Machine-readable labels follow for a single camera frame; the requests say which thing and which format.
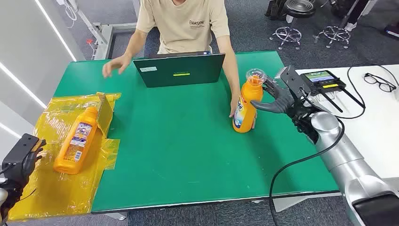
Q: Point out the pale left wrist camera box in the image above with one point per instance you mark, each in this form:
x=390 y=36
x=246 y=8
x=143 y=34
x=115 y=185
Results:
x=36 y=146

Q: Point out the black remote controller with screen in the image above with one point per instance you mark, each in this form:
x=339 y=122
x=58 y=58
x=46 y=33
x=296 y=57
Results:
x=321 y=82

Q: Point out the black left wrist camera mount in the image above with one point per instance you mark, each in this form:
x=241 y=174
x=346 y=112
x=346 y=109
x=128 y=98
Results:
x=20 y=148

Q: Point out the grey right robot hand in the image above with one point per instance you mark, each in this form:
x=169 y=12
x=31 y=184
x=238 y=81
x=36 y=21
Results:
x=280 y=104

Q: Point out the person's right hand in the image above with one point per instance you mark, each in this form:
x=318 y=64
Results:
x=120 y=62

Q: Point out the orange bottle with white label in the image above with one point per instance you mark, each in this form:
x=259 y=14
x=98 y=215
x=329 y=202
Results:
x=74 y=146

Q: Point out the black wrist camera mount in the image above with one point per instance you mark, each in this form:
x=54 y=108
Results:
x=20 y=148
x=293 y=79

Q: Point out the black floor object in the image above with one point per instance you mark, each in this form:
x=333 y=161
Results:
x=274 y=9

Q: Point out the yellow plastic sheet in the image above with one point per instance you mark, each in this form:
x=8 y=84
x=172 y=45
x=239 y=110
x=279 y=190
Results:
x=62 y=193

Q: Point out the black stool with chrome base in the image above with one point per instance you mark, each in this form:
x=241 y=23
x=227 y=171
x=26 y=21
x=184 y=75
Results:
x=299 y=7

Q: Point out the black eyeglasses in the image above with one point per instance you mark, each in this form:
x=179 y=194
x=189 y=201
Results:
x=371 y=79

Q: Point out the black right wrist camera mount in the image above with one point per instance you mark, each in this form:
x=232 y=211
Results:
x=293 y=79

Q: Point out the grey metal frame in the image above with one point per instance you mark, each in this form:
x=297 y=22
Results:
x=103 y=34

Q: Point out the person's right forearm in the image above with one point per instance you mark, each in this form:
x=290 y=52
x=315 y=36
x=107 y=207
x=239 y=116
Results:
x=134 y=45

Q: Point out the person's left forearm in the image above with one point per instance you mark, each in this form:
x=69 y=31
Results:
x=232 y=68

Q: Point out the orange bottle with clear cap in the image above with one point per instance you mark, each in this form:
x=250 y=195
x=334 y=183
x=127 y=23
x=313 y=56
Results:
x=246 y=118

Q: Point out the chrome stool base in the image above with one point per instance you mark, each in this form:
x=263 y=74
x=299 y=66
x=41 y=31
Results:
x=335 y=33

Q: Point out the dark green laptop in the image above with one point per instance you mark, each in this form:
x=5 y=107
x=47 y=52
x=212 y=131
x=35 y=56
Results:
x=174 y=78

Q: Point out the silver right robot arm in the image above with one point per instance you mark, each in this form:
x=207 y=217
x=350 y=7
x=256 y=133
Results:
x=343 y=156

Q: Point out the person's left hand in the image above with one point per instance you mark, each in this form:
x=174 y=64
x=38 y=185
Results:
x=235 y=104

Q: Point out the yellow wrapped cardboard flap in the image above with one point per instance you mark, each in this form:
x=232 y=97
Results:
x=104 y=115

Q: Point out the person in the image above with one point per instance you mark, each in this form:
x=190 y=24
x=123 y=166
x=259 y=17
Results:
x=184 y=28
x=358 y=9

